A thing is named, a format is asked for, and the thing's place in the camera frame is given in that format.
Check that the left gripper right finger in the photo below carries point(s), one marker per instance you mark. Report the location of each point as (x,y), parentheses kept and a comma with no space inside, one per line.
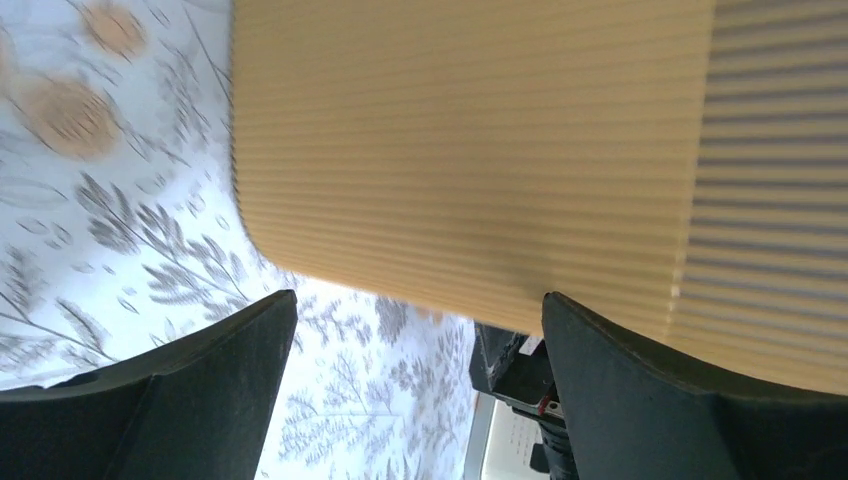
(637,409)

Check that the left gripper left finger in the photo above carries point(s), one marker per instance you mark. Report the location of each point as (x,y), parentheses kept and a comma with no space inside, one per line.
(195,408)

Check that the yellow plastic waste basket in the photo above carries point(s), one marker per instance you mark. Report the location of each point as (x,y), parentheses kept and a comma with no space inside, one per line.
(679,167)

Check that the cream large container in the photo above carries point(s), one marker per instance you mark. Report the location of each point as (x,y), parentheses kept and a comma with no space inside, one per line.
(509,446)

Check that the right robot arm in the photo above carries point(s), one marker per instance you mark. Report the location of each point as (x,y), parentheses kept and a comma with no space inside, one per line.
(514,368)

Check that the floral patterned table mat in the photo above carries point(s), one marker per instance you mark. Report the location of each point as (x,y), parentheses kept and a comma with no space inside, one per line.
(120,233)

